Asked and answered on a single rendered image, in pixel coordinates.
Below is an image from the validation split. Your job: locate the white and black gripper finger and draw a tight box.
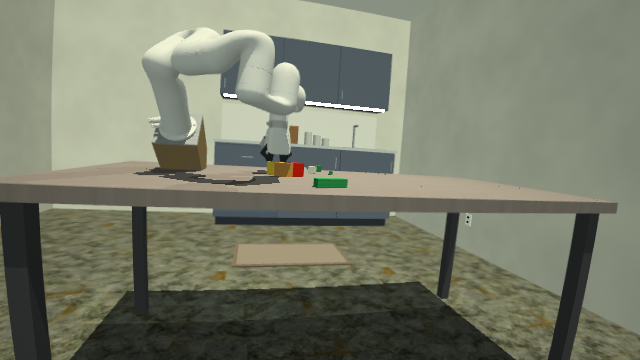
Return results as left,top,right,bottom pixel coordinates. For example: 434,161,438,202
279,151,292,162
260,144,274,161

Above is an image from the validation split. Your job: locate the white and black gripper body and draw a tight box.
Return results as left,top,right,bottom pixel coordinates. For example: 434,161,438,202
264,128,291,155

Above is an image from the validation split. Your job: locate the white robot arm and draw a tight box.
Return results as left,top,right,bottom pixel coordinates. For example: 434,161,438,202
142,28,306,141

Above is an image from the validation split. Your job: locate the red cube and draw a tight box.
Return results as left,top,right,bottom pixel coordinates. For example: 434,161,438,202
293,163,304,177

